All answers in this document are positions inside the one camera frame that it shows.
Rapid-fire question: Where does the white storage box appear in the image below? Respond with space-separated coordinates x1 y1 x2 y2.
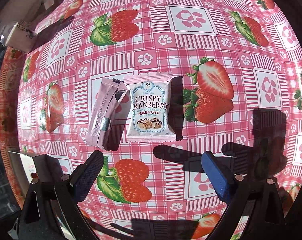
9 151 70 198

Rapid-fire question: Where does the pink snack packet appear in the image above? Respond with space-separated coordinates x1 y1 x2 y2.
85 77 128 151

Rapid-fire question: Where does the pink strawberry tablecloth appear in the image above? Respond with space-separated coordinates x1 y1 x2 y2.
0 0 302 239

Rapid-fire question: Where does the white tissue box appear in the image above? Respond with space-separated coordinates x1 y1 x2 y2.
4 22 37 54

